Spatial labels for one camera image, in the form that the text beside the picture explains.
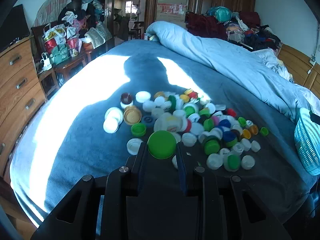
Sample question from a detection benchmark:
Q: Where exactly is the heap of bags and clothes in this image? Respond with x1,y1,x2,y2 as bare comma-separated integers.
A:
44,0,113,65

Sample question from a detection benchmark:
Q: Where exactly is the dark red blanket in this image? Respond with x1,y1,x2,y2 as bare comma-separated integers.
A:
185,12,228,40

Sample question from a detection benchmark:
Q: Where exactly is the light blue duvet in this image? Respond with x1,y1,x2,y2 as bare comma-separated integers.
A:
146,21,320,130

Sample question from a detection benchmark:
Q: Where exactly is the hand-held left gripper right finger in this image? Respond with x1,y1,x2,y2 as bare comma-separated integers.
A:
175,142,292,240

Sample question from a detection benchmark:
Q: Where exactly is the teal plastic basket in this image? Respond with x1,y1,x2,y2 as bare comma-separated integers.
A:
294,107,320,176

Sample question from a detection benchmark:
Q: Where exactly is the dark wooden side table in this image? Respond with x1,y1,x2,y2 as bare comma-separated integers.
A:
37,42,110,98

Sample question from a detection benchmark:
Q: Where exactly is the wooden chest of drawers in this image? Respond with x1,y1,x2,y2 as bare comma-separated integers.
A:
0,37,48,178

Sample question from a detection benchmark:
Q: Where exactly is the white crumpled quilt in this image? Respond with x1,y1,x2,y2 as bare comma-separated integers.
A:
251,48,320,110

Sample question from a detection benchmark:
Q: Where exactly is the black television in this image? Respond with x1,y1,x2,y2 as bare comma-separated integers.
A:
0,4,31,53

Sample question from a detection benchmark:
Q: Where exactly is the wooden headboard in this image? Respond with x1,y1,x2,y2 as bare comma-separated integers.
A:
277,44,320,90

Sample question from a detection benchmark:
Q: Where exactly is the dark blue bed sheet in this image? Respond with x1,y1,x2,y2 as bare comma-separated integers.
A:
10,39,318,228

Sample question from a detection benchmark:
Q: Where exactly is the cardboard box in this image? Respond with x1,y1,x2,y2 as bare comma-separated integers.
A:
156,0,188,29

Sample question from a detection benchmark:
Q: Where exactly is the dark wooden door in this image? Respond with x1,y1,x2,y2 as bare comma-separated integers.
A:
105,0,116,46

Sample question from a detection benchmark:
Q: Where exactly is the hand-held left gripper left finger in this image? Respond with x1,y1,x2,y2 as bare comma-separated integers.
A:
30,142,148,240

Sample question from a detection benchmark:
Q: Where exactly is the teal plastic bag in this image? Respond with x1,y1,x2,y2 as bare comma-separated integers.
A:
207,6,233,22

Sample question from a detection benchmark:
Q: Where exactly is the pile of plastic bottle caps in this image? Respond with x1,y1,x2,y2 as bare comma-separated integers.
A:
103,88,270,172

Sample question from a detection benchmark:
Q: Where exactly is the heap of mixed clothes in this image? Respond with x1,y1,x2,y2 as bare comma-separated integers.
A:
225,11,283,52

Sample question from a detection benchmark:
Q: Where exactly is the large green bottle cap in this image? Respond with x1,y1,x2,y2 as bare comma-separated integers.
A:
147,130,177,160

